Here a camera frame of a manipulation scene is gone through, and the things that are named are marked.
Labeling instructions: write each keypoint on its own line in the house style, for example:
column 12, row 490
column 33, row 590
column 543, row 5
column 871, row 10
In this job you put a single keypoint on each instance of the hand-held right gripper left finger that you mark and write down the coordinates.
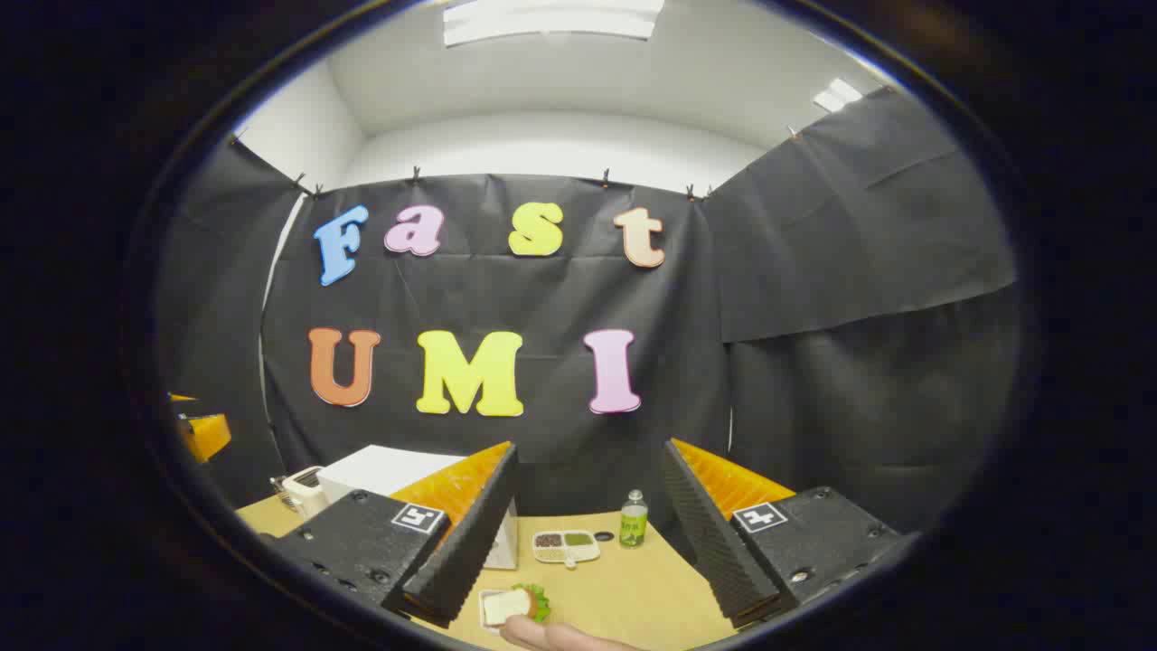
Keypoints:
column 470, row 533

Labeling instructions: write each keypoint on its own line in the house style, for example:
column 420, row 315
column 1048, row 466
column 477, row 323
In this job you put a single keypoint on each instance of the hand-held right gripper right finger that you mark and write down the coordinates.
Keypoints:
column 710, row 533

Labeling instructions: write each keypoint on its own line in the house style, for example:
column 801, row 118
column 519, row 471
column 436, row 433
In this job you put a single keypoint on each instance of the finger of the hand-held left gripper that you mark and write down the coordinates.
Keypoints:
column 206, row 436

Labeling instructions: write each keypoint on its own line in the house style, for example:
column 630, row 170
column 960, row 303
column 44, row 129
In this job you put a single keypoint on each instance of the sandwich with lettuce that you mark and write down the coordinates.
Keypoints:
column 511, row 604

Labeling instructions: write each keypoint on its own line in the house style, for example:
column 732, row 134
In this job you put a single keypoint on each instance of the white microwave oven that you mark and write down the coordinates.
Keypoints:
column 380, row 470

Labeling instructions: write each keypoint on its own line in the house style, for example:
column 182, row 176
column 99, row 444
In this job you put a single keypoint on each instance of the green label drink bottle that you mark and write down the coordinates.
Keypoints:
column 633, row 524

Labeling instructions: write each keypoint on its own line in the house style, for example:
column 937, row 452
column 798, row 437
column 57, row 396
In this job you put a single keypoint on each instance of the white divided dish of beans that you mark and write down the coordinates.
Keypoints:
column 566, row 544

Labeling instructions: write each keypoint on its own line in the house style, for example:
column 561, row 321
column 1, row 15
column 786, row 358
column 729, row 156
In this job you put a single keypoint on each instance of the white toaster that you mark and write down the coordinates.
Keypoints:
column 304, row 490

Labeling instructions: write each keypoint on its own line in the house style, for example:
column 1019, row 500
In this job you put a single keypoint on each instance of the black backdrop cloth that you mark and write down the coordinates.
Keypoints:
column 542, row 298

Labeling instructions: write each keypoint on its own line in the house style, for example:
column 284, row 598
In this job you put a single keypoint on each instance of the small ceiling light panel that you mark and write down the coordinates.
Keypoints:
column 837, row 94

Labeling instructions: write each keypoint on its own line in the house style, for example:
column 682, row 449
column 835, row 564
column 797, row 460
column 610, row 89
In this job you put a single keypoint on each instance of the long ceiling light panel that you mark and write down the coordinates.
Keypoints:
column 551, row 20

